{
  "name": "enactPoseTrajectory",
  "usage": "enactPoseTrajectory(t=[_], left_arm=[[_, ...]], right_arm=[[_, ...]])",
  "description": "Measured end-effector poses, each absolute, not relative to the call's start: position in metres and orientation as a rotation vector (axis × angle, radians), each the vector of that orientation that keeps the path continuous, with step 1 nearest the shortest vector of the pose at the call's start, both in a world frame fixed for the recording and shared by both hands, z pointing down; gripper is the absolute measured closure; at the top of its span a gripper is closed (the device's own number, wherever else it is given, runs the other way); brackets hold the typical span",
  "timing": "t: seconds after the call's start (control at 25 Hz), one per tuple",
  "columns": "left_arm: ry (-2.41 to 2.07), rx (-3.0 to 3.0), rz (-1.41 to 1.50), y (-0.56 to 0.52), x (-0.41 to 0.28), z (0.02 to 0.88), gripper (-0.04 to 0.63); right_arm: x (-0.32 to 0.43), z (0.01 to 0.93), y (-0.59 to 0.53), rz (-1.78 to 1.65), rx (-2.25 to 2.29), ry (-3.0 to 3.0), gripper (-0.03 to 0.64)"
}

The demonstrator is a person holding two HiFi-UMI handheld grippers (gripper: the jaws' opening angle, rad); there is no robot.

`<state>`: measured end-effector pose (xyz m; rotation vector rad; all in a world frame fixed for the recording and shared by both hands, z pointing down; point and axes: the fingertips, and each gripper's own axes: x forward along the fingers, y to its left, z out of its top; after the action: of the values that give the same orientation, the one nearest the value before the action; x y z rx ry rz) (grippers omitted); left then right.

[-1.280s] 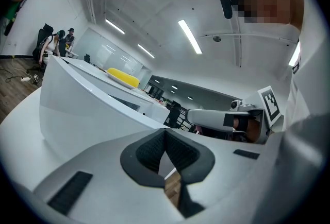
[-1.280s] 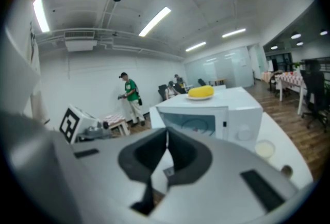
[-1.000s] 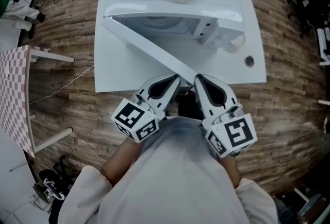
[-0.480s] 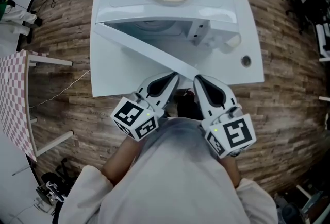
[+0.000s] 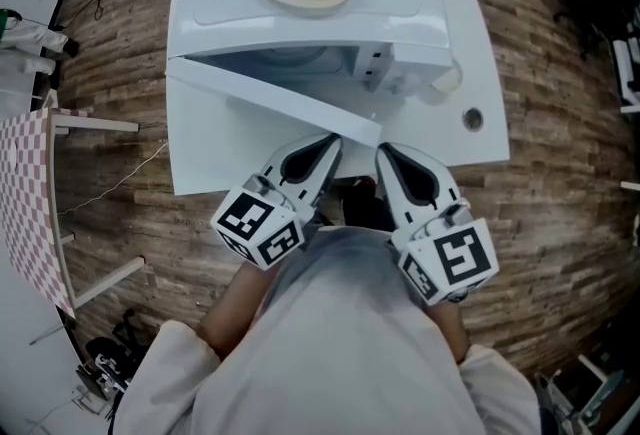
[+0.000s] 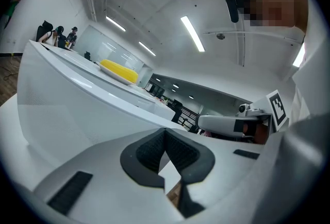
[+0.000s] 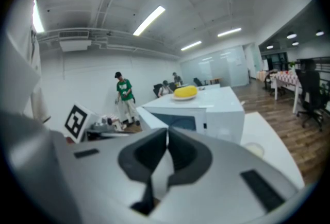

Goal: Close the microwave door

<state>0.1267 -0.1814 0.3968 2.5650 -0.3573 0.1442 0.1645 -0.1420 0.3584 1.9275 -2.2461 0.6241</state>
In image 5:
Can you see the person's left forearm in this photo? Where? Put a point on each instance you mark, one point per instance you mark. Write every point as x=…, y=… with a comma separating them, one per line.
x=235, y=313

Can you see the pink checkered table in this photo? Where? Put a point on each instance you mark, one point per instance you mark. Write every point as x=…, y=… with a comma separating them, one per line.
x=25, y=203

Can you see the person's light shirt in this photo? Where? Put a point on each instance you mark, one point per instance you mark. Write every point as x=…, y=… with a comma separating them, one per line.
x=330, y=348

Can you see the person's right forearm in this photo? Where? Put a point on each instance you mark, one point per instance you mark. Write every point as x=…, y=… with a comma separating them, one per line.
x=447, y=328

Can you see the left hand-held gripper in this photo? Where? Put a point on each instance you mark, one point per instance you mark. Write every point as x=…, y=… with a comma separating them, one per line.
x=260, y=223

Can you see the white table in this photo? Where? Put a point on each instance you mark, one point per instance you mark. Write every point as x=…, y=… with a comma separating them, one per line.
x=475, y=73

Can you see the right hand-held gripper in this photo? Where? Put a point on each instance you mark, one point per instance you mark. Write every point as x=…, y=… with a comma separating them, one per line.
x=450, y=263

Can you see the small white disc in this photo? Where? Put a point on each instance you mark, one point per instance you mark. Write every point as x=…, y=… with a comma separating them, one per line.
x=11, y=154

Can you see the person's black trousers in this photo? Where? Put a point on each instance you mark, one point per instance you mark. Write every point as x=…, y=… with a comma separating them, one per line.
x=360, y=208

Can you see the grey plate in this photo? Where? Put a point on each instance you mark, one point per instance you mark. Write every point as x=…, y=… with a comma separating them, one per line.
x=290, y=55

